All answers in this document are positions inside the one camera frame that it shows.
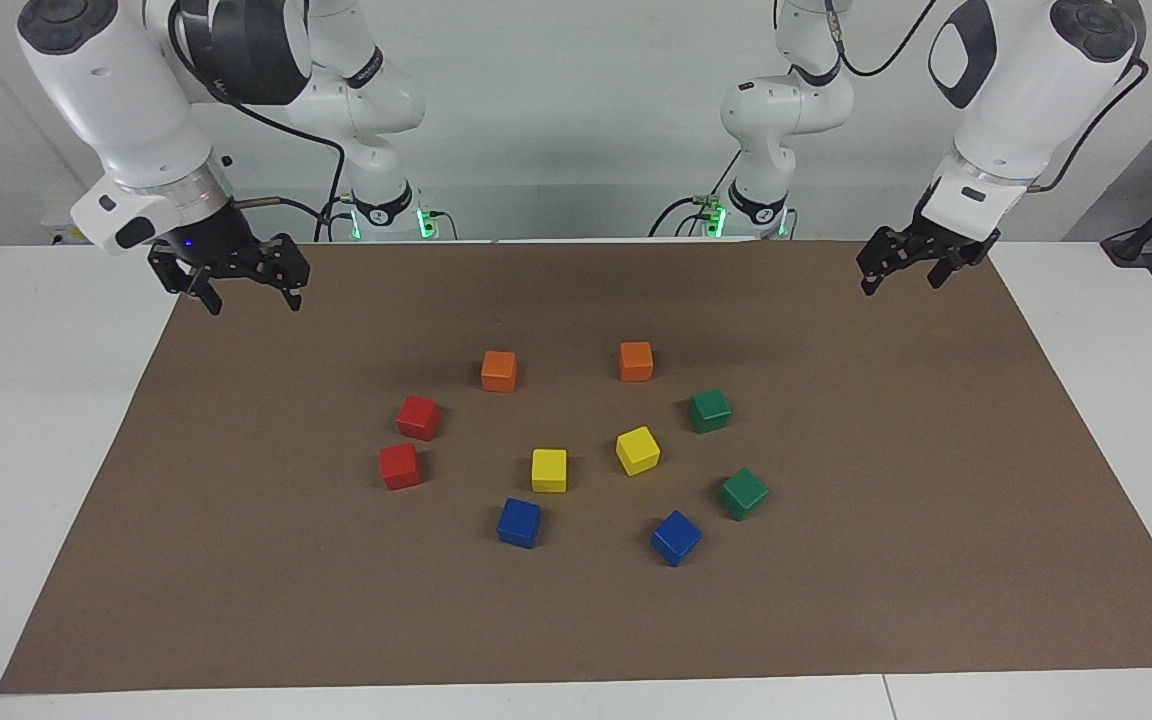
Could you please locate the red wooden cube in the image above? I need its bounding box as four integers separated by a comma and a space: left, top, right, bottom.
395, 395, 441, 442
379, 443, 425, 491

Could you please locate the green wooden cube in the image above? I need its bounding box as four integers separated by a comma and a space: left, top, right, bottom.
717, 467, 770, 522
688, 389, 734, 435

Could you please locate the yellow wooden cube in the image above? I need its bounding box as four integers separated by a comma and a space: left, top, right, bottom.
531, 448, 569, 494
615, 426, 661, 477

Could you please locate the blue wooden cube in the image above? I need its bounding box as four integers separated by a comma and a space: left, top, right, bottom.
650, 510, 703, 568
496, 497, 543, 550

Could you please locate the brown table mat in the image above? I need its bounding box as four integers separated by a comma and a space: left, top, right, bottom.
0, 240, 1152, 695

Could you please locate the black base cable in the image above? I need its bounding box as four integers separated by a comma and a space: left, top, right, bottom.
314, 185, 357, 243
648, 150, 743, 239

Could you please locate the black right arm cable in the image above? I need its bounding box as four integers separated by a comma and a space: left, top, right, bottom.
168, 0, 349, 243

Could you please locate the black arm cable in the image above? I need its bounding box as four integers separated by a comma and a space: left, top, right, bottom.
168, 0, 349, 243
824, 0, 1149, 193

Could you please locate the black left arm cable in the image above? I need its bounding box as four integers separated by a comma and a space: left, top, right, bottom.
824, 0, 1149, 193

